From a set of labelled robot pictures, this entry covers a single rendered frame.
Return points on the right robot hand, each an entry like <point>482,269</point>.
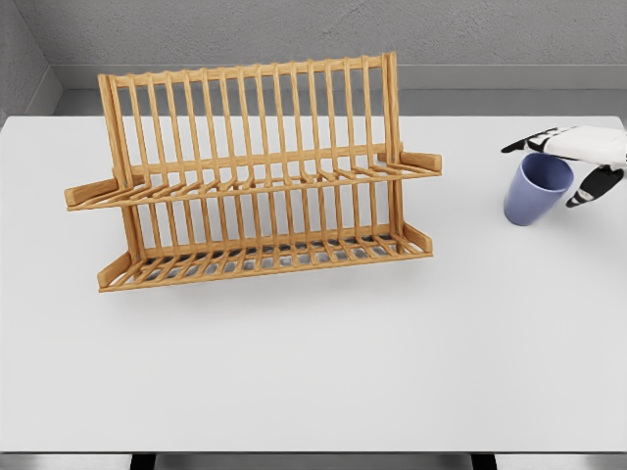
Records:
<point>583,144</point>

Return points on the blue plastic cup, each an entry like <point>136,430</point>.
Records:
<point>531,198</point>

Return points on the wooden two-tier dish rack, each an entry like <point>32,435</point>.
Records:
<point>255,196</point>

